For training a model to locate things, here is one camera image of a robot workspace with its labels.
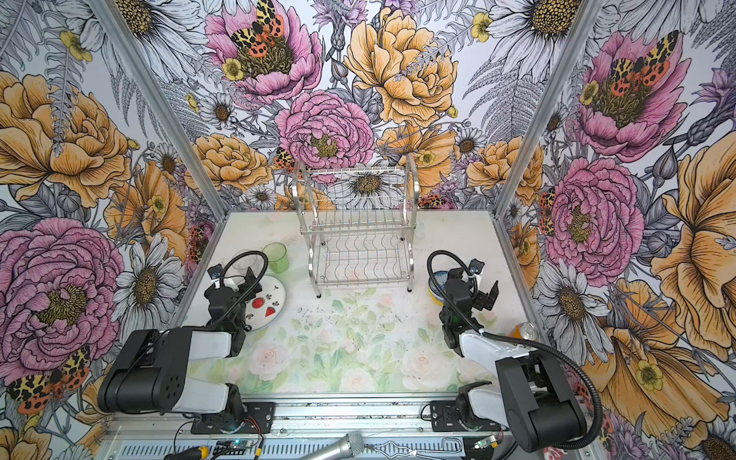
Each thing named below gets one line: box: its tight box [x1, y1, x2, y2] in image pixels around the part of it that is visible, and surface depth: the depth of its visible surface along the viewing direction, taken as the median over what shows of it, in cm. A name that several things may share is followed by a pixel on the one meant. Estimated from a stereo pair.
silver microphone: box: [299, 431, 366, 460], surface depth 69 cm
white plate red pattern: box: [245, 275, 287, 332], surface depth 93 cm
